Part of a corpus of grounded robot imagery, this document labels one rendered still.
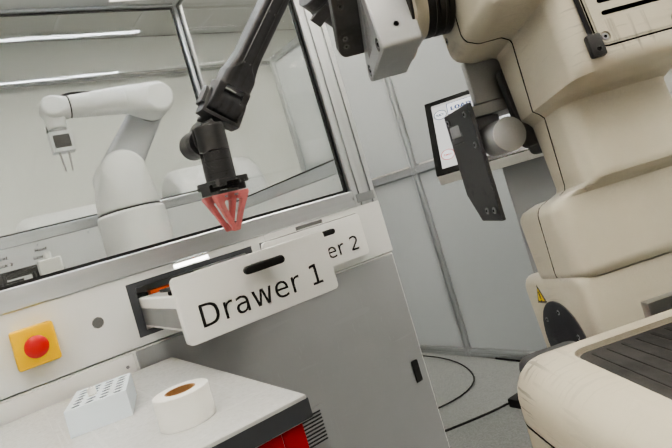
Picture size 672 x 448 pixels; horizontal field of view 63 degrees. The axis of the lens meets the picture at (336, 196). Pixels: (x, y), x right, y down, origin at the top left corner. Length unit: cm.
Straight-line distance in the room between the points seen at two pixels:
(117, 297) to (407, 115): 203
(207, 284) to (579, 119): 59
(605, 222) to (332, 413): 93
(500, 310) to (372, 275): 144
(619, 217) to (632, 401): 34
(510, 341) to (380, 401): 146
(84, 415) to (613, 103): 79
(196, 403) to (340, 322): 75
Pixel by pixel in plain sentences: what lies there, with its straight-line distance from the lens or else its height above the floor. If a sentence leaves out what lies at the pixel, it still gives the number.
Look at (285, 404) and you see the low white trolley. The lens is 69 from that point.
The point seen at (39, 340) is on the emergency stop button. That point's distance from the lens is 113.
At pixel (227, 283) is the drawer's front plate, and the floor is 89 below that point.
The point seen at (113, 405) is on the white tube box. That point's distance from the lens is 89.
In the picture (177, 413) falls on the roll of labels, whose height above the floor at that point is 78.
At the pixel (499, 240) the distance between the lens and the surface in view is 270.
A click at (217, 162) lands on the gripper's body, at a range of 103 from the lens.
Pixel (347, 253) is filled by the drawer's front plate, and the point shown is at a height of 84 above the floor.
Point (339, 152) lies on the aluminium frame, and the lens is 148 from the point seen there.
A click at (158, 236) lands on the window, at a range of 126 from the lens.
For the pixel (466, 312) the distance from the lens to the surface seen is 299.
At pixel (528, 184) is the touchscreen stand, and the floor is 86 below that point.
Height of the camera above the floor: 97
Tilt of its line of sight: 1 degrees up
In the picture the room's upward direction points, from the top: 16 degrees counter-clockwise
